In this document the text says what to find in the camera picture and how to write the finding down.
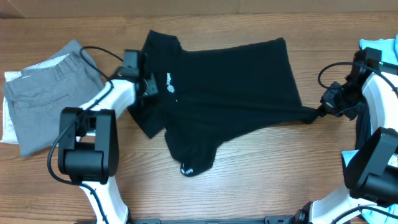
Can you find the light blue garment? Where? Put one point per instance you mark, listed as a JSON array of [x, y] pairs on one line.
[[388, 48]]

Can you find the black polo shirt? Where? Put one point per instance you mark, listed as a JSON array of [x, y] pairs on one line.
[[209, 97]]

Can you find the grey folded trousers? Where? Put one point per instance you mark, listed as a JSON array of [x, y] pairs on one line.
[[72, 58]]

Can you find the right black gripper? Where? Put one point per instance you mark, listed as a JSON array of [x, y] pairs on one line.
[[328, 101]]

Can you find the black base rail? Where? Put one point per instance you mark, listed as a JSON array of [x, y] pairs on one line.
[[265, 220]]

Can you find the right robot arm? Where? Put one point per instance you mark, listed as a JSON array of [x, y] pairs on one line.
[[370, 181]]

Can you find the black garment with blue trim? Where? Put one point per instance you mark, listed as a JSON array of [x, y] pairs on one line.
[[363, 133]]

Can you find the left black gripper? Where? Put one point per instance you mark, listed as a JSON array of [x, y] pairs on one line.
[[152, 85]]

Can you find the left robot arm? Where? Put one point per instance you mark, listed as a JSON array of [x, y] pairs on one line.
[[87, 144]]

